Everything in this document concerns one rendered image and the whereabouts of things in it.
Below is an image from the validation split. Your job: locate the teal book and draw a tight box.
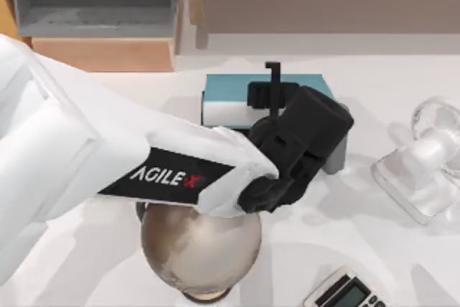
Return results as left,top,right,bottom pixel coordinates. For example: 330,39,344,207
200,73,337,132

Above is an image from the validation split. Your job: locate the wooden shelf unit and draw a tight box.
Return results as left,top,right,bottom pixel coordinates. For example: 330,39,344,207
183,0,460,50

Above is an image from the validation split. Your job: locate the beige globe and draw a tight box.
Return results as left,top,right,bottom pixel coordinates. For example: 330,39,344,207
135,199,262,303

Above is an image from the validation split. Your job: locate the pale wooden drawer front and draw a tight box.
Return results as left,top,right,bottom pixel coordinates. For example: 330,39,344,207
31,35,177,73

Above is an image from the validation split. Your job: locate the grey calculator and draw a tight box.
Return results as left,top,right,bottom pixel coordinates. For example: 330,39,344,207
301,266,391,307

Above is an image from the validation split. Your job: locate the wooden cupboard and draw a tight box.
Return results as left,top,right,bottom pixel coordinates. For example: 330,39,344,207
0,0,34,49

